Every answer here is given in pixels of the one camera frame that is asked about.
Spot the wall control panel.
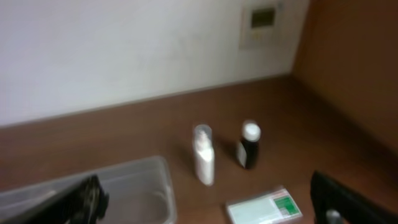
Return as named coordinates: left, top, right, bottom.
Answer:
left=239, top=0, right=284, bottom=50

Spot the dark brown syrup bottle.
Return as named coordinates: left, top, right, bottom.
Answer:
left=236, top=120, right=261, bottom=170

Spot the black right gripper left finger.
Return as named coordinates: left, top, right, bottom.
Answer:
left=2, top=175, right=109, bottom=224

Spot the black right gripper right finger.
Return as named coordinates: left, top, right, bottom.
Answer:
left=310, top=170, right=397, bottom=224

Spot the clear plastic container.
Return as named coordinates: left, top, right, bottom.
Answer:
left=1, top=156, right=177, bottom=224

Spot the white green medicine box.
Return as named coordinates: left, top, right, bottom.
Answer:
left=226, top=187, right=303, bottom=224

